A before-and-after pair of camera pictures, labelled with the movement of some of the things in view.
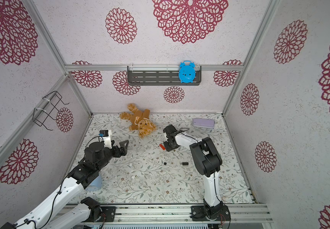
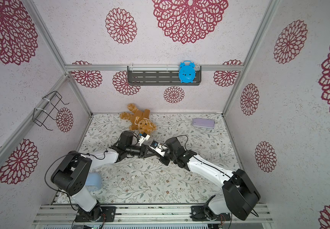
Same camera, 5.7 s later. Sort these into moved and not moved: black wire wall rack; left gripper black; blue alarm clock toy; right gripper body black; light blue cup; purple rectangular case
Moved: left gripper black; right gripper body black
Not moved: black wire wall rack; purple rectangular case; blue alarm clock toy; light blue cup
